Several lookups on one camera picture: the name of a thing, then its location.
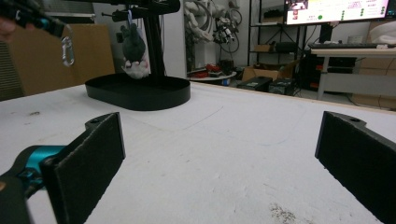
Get slim black computer tower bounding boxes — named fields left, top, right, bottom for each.
left=267, top=77, right=296, bottom=96

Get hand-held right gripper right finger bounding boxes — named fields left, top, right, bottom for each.
left=314, top=110, right=396, bottom=224

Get round white table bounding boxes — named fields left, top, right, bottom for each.
left=187, top=63, right=238, bottom=87

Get black keyboard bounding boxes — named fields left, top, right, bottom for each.
left=307, top=42, right=380, bottom=50

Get white robot arms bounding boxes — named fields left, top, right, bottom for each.
left=182, top=0, right=241, bottom=54

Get small open cardboard box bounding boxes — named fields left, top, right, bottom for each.
left=241, top=65, right=282, bottom=83

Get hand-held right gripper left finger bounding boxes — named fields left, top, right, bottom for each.
left=8, top=111, right=127, bottom=224

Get white desk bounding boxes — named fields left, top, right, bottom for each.
left=310, top=47, right=396, bottom=101

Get black metal shelf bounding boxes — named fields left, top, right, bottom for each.
left=247, top=0, right=301, bottom=67

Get black stand with oval tray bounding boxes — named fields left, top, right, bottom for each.
left=84, top=0, right=191, bottom=112

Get silver carabiner keychain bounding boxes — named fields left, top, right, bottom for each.
left=61, top=25, right=77, bottom=68

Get wide cardboard box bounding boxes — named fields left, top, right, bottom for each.
left=7, top=23, right=117, bottom=97

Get white table mat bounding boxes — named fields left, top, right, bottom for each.
left=0, top=81, right=396, bottom=224

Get white rounded object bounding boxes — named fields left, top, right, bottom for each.
left=368, top=20, right=396, bottom=45

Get large black computer tower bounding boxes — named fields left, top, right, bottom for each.
left=235, top=76, right=274, bottom=93

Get computer monitor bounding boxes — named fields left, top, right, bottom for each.
left=284, top=0, right=392, bottom=26

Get grey slatted panel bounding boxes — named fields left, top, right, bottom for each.
left=0, top=41, right=25, bottom=102

